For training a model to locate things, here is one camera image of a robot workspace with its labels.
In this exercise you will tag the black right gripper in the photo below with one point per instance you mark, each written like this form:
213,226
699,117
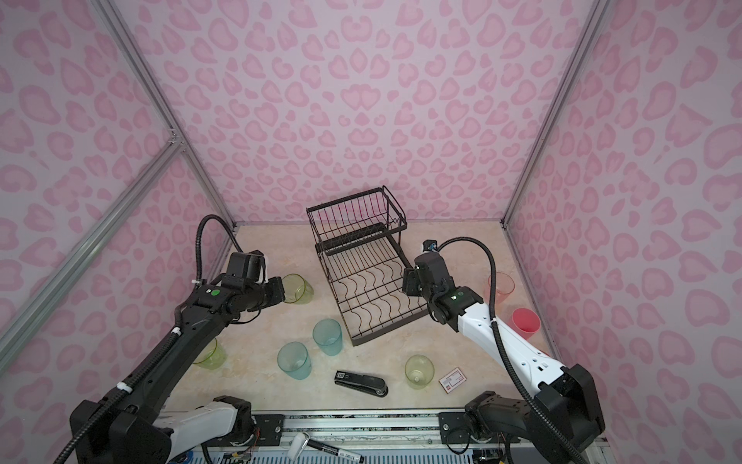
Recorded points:
413,281

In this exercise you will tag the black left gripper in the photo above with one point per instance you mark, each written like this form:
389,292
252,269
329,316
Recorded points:
274,291

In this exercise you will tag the yellow-green clear cup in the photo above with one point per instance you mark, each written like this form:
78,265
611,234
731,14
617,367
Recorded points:
297,290

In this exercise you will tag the teal clear cup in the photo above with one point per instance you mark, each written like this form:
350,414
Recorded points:
327,334
293,359

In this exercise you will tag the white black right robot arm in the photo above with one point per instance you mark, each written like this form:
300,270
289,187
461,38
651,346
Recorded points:
558,409

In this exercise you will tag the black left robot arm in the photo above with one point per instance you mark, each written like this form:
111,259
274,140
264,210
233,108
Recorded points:
125,425

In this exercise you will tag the clear pink plastic cup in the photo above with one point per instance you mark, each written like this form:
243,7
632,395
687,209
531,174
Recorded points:
498,288

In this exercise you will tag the yellow-green cup left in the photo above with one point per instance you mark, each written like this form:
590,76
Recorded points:
212,357

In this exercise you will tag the yellow-green cup front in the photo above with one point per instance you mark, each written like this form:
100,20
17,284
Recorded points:
419,371

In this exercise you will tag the small red white card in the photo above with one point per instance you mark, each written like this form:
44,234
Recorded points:
453,380

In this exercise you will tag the opaque pink cup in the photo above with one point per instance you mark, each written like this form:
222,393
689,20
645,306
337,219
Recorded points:
525,322

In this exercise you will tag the black stapler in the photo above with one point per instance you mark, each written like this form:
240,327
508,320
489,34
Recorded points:
375,386

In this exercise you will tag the black marker pen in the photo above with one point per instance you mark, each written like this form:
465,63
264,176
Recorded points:
303,441

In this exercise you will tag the black wire dish rack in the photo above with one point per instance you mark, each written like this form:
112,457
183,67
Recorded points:
358,244

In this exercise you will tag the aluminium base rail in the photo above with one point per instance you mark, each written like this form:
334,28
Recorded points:
377,435

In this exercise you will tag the aluminium frame left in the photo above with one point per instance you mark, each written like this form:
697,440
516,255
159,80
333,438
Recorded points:
86,132

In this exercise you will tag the aluminium corner frame right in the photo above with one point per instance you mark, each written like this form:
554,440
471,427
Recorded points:
599,14

